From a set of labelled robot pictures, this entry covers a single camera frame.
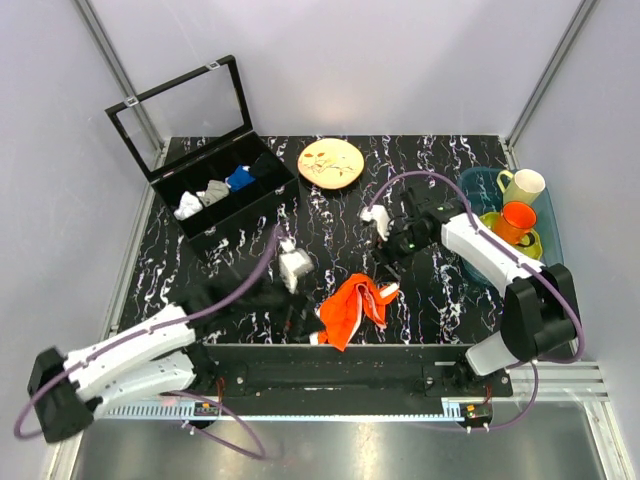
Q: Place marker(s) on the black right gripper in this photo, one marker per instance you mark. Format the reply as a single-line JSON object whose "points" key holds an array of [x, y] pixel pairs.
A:
{"points": [[386, 253]]}

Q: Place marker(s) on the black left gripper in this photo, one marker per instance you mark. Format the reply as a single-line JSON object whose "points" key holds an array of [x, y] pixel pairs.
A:
{"points": [[302, 325]]}

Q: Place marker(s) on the orange underwear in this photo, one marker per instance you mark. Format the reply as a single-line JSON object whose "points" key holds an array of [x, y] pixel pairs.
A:
{"points": [[342, 314]]}

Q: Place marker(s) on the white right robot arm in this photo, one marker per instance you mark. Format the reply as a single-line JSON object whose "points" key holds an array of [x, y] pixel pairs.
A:
{"points": [[539, 305]]}

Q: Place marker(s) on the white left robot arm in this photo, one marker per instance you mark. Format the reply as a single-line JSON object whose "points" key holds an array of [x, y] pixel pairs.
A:
{"points": [[163, 353]]}

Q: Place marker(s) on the blue rolled underwear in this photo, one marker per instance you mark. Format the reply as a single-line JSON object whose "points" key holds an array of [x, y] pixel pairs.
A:
{"points": [[240, 178]]}

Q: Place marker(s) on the grey rolled underwear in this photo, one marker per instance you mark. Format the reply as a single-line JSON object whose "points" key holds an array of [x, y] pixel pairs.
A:
{"points": [[216, 190]]}

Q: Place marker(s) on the black rolled underwear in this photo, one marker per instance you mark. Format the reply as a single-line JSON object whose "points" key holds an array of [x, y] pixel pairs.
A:
{"points": [[264, 165]]}

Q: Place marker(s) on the white rolled underwear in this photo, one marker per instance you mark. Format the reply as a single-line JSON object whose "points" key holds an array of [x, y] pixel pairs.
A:
{"points": [[189, 205]]}

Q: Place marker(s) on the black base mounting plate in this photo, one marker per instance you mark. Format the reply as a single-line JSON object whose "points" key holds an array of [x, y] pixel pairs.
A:
{"points": [[431, 370]]}

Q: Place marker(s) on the blue transparent plastic bin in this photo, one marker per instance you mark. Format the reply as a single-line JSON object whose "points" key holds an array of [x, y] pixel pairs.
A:
{"points": [[542, 243]]}

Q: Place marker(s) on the round wooden patterned plate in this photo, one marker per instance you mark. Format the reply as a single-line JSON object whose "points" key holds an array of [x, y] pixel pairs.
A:
{"points": [[331, 163]]}

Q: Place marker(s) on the orange mug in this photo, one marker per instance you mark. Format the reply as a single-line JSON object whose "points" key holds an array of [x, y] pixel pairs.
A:
{"points": [[515, 221]]}

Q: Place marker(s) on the black compartment box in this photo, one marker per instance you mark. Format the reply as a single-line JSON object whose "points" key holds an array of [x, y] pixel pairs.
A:
{"points": [[206, 130]]}

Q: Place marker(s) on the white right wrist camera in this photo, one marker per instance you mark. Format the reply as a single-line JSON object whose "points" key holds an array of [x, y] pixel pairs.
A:
{"points": [[379, 216]]}

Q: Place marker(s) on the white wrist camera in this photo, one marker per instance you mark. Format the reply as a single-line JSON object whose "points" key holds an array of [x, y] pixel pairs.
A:
{"points": [[294, 263], [379, 216]]}

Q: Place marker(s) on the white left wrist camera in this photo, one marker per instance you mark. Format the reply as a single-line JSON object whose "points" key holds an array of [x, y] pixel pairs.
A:
{"points": [[294, 263]]}

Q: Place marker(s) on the cream yellow-handled mug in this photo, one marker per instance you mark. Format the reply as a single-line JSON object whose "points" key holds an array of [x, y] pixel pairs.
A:
{"points": [[522, 186]]}

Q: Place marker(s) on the left aluminium frame post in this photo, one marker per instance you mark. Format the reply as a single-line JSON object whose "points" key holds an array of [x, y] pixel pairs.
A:
{"points": [[106, 49]]}

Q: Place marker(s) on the aluminium frame post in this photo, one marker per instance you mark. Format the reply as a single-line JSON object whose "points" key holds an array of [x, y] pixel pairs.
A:
{"points": [[106, 49], [568, 39]]}

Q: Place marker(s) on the right aluminium frame post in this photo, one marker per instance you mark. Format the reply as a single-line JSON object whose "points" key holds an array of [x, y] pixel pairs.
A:
{"points": [[568, 39]]}

